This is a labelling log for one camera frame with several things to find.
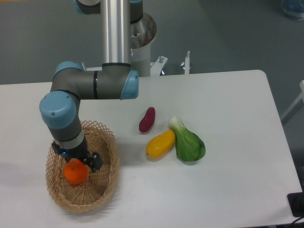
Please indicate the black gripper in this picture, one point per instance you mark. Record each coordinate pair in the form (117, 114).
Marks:
(92, 160)

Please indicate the orange fruit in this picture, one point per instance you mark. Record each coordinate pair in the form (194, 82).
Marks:
(75, 172)

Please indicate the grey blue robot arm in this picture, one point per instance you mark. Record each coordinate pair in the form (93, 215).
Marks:
(72, 83)

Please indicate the woven wicker basket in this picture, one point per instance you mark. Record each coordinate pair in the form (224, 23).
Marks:
(98, 187)

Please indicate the purple sweet potato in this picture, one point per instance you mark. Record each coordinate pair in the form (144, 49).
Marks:
(148, 120)

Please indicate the yellow mango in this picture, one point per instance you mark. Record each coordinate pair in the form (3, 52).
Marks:
(160, 144)

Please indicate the green bok choy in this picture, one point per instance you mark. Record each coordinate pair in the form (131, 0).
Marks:
(189, 147)

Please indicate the black device at edge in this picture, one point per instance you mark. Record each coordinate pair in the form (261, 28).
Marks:
(296, 203)

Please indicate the blue object top right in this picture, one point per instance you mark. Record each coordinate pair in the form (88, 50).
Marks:
(293, 9)

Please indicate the white table clamp bracket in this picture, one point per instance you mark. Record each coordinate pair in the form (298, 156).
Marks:
(156, 68)

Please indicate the white frame at right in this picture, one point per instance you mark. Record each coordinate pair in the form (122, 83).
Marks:
(294, 107)

